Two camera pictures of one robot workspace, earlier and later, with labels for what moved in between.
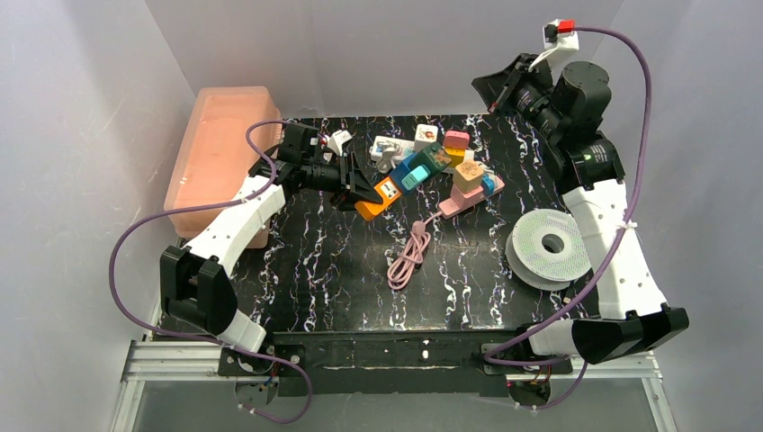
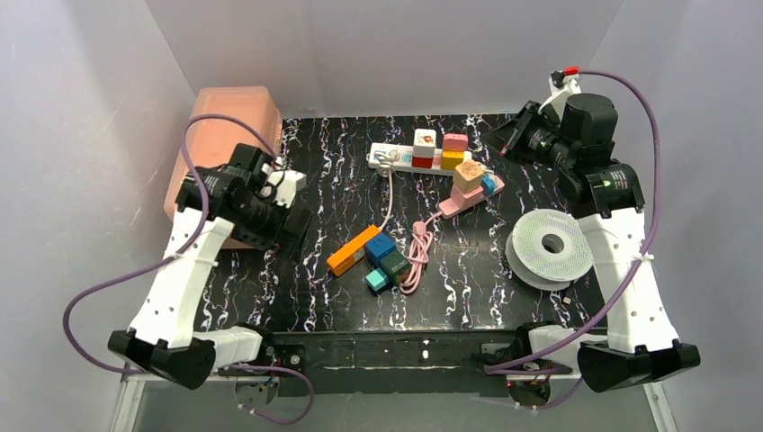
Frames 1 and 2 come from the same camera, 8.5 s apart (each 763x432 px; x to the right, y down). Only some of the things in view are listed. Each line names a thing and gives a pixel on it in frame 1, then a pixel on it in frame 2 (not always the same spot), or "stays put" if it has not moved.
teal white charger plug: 416,177 → 376,279
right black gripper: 508,86 → 524,133
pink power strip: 459,200 stays put
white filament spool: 547,250 stays put
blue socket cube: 400,171 → 377,247
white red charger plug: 426,134 stays put
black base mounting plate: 391,364 stays put
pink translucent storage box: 212,161 stays put
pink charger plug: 456,139 stays put
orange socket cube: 390,193 → 344,257
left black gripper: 346,178 → 285,220
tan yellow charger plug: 468,176 stays put
